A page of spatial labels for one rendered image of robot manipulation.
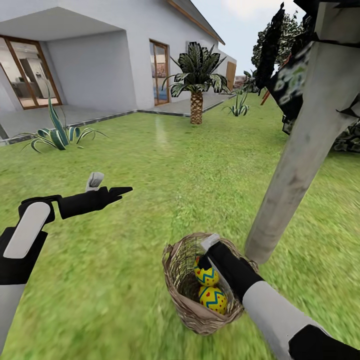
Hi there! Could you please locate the wicker basket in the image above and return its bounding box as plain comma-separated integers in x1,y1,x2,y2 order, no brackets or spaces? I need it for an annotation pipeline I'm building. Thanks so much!
161,232,261,336

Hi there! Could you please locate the easter egg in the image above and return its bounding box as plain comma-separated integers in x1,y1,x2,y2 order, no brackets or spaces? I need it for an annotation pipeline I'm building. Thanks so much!
192,255,222,287
194,285,230,315

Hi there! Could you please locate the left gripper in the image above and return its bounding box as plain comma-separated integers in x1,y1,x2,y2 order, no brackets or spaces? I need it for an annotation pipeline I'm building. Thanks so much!
76,186,133,215

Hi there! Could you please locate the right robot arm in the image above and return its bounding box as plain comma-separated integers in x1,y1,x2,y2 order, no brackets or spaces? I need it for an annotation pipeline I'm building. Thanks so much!
197,234,360,360

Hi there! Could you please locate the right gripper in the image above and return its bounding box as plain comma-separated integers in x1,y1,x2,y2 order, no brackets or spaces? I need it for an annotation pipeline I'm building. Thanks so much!
197,253,212,271

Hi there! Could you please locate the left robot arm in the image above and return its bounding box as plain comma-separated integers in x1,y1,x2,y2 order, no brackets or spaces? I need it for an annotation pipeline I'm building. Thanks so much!
0,171,133,356

